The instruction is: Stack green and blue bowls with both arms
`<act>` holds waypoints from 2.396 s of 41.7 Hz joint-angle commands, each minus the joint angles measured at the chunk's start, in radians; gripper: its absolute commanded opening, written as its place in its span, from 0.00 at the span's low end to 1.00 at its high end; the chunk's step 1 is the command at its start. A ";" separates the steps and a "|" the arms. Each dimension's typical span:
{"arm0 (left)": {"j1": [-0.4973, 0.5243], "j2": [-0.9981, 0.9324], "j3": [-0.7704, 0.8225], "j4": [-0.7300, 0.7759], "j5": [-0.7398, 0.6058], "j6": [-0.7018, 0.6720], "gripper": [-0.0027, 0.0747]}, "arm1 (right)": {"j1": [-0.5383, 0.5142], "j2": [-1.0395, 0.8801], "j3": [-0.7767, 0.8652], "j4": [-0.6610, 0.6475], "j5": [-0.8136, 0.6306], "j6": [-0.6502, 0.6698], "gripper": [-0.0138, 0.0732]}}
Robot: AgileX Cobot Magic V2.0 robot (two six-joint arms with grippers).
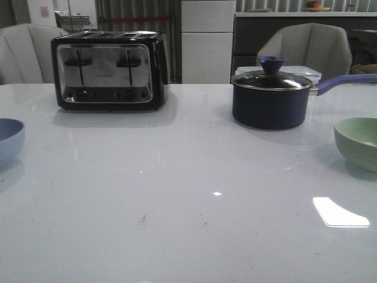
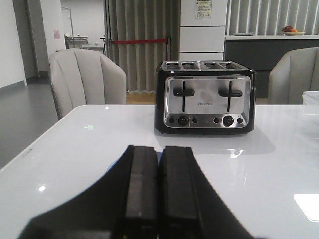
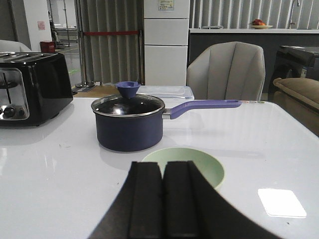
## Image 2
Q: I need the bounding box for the fruit plate on counter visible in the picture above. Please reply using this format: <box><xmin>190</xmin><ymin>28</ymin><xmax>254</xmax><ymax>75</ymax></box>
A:
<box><xmin>282</xmin><ymin>25</ymin><xmax>304</xmax><ymax>36</ymax></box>

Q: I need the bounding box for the red barrier belt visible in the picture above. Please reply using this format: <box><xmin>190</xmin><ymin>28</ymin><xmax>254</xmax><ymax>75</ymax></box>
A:
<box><xmin>111</xmin><ymin>38</ymin><xmax>168</xmax><ymax>45</ymax></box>

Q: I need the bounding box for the dark grey counter cabinet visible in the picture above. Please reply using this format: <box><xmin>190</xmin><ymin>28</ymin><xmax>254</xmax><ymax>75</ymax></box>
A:
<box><xmin>224</xmin><ymin>35</ymin><xmax>319</xmax><ymax>98</ymax></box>

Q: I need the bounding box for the beige chair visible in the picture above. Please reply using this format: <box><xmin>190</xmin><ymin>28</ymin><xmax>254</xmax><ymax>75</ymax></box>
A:
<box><xmin>49</xmin><ymin>48</ymin><xmax>127</xmax><ymax>119</ymax></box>
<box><xmin>268</xmin><ymin>47</ymin><xmax>319</xmax><ymax>104</ymax></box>

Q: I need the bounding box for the clear plastic container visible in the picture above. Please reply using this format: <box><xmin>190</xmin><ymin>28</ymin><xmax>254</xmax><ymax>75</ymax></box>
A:
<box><xmin>302</xmin><ymin>91</ymin><xmax>319</xmax><ymax>105</ymax></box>

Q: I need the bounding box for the beige right chair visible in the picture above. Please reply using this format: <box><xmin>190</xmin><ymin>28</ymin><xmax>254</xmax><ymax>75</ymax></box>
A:
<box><xmin>268</xmin><ymin>47</ymin><xmax>319</xmax><ymax>104</ymax></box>

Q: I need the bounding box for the beige left chair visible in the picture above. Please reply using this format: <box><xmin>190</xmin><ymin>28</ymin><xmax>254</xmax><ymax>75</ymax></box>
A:
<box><xmin>49</xmin><ymin>48</ymin><xmax>127</xmax><ymax>119</ymax></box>

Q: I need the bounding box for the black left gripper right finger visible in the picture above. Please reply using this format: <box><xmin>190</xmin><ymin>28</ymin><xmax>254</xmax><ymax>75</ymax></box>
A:
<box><xmin>159</xmin><ymin>146</ymin><xmax>252</xmax><ymax>239</ymax></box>

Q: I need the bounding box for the black and chrome toaster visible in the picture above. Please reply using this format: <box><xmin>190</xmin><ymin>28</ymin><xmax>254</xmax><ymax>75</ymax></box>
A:
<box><xmin>154</xmin><ymin>60</ymin><xmax>256</xmax><ymax>135</ymax></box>

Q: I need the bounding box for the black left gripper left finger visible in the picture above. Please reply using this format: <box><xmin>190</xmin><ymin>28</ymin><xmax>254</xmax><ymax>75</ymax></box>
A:
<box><xmin>19</xmin><ymin>145</ymin><xmax>158</xmax><ymax>239</ymax></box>

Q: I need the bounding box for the metal cart in background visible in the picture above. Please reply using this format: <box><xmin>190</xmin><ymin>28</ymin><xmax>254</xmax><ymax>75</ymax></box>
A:
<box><xmin>64</xmin><ymin>34</ymin><xmax>89</xmax><ymax>49</ymax></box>

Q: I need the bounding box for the grey curtain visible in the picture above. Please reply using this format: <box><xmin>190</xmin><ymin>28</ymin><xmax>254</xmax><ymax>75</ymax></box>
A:
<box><xmin>104</xmin><ymin>0</ymin><xmax>181</xmax><ymax>92</ymax></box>

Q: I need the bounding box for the white refrigerator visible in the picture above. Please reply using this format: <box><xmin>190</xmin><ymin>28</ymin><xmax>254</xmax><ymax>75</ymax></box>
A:
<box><xmin>179</xmin><ymin>0</ymin><xmax>228</xmax><ymax>60</ymax></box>

